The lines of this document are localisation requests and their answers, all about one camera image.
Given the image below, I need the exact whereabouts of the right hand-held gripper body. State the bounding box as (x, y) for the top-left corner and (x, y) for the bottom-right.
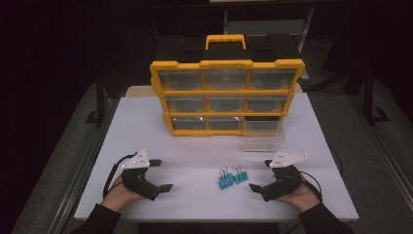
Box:
(259, 151), (310, 203)

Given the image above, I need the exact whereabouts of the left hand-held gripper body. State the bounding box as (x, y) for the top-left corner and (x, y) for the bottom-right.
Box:
(120, 149), (162, 202)

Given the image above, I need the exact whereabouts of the clear plastic drawer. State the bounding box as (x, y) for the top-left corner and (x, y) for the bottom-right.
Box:
(243, 116), (286, 153)

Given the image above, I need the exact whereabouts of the blue binder clip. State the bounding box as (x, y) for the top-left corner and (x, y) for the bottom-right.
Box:
(217, 166), (236, 191)

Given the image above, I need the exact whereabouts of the yellow black drawer organizer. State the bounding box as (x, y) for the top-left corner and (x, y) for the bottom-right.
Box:
(149, 33), (306, 137)

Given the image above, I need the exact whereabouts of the person's left hand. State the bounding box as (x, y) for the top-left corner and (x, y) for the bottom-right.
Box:
(100, 175), (145, 213)

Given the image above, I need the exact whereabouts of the person's right hand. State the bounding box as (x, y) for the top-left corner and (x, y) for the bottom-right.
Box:
(276, 174), (322, 214)

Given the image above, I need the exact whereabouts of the black metal stand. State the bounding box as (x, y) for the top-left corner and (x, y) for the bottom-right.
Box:
(362, 62), (392, 127)
(85, 76), (107, 129)

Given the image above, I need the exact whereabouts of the grid of closed clear drawers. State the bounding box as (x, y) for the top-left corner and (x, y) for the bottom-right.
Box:
(159, 68), (297, 131)

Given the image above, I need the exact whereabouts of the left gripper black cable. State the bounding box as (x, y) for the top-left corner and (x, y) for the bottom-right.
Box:
(102, 152), (138, 199)

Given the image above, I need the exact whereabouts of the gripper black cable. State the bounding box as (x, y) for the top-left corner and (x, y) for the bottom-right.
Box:
(102, 152), (138, 199)
(300, 147), (344, 203)

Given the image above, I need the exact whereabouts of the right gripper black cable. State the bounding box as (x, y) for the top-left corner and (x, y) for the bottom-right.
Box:
(300, 147), (344, 203)

